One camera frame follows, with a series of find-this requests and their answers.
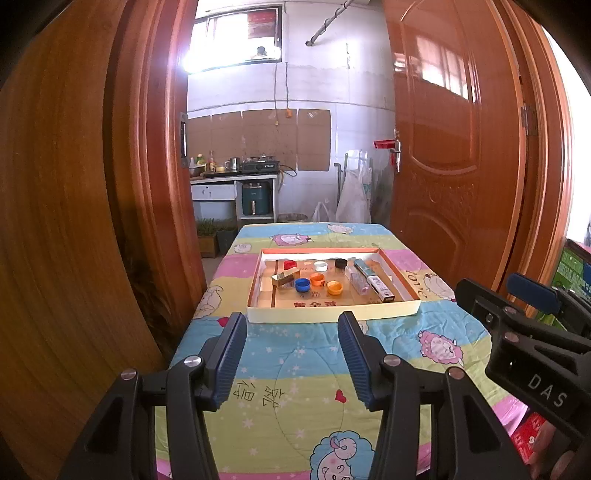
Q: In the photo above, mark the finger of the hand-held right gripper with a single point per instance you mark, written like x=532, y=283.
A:
x=533, y=293
x=480, y=302

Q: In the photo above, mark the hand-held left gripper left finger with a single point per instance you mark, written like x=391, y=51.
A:
x=228, y=364

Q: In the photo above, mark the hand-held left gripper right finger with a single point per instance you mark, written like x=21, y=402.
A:
x=355, y=364

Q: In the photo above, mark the orange-rimmed shallow cardboard box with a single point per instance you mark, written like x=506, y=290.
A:
x=323, y=314

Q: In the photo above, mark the yellow-orange bottle cap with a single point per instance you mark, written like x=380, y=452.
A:
x=334, y=287

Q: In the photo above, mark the teal patterned lighter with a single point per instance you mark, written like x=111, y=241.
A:
x=376, y=281

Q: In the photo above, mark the orange bottle cap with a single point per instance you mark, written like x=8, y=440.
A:
x=316, y=279

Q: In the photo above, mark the blue bottle cap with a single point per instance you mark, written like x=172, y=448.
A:
x=302, y=285

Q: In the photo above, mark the black bottle cap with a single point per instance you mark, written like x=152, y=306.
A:
x=340, y=263

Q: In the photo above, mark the small gold box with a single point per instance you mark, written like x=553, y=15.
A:
x=284, y=278

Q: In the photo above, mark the red bottle cap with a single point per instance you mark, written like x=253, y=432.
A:
x=289, y=265

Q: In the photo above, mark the person's right hand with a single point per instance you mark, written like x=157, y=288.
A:
x=549, y=450

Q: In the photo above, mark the green printed carton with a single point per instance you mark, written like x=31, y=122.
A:
x=575, y=272

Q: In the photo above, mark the printed cartoon tablecloth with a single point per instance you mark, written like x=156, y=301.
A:
x=295, y=369

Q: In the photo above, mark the red printed box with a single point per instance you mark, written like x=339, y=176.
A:
x=526, y=436

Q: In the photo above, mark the brown planter box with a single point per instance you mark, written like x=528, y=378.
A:
x=207, y=244

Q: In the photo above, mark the dark planter box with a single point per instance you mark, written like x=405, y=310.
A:
x=226, y=241

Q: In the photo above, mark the white plastic bag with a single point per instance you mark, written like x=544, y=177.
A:
x=323, y=213

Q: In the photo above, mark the round bucket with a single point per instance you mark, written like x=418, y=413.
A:
x=292, y=218

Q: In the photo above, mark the white woven sack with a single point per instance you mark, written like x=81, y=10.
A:
x=353, y=198

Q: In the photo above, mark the teal air fryer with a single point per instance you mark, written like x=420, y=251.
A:
x=256, y=198

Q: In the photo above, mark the metal door hinge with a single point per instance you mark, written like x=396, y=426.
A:
x=529, y=120

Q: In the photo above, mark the grey kitchen cabinet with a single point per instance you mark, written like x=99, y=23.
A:
x=212, y=191

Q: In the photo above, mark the red paper strip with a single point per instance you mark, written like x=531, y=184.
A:
x=383, y=143

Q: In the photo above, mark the metal basin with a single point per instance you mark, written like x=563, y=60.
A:
x=196, y=170

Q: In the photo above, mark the black gas stove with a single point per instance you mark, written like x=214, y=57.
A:
x=261, y=165

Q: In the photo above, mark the brown sauce bottle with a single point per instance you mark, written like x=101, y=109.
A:
x=212, y=162

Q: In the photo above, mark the plain wooden panel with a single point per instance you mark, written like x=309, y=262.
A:
x=55, y=230

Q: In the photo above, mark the metal strike plate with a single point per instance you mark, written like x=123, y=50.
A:
x=183, y=136

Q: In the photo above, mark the grey ceiling pipe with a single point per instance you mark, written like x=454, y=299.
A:
x=328, y=23

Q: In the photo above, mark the window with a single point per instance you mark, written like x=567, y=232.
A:
x=231, y=41

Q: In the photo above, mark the grey wall pipe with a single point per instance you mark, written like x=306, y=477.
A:
x=338, y=184

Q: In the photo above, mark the cardboard sheets on wall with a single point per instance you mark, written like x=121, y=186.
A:
x=263, y=138

